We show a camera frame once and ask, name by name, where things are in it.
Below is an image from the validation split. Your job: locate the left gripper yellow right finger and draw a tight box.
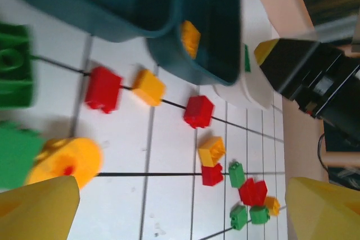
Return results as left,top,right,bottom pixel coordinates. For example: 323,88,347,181
285,176,360,240

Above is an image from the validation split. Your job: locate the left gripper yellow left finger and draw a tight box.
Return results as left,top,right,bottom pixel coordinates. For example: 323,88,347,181
0,175,80,240

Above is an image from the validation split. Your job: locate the yellow lego brick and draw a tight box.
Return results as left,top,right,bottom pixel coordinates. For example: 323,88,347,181
179,20,202,60
198,135,227,167
132,69,167,108
264,196,281,217

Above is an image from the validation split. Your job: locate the round yellow lego piece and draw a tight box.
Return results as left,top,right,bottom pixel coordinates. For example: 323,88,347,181
25,137,104,190

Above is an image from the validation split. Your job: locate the red lego brick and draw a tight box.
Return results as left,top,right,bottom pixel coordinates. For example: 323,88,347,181
183,95,215,130
201,162,224,187
85,66,124,114
238,178,268,206

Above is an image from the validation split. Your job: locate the large green lego brick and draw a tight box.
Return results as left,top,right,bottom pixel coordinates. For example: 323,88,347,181
0,121,46,190
0,23,36,110

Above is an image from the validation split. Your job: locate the long green lego brick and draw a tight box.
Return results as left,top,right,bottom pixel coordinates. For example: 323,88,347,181
244,44,251,73

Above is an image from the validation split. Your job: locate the white plastic container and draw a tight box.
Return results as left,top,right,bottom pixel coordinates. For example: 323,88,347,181
212,0,275,111

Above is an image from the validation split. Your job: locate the aluminium frame post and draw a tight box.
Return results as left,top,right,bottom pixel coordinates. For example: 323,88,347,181
312,15,360,48

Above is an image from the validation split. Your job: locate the thin black cable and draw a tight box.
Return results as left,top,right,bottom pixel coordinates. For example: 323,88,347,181
317,133,330,172

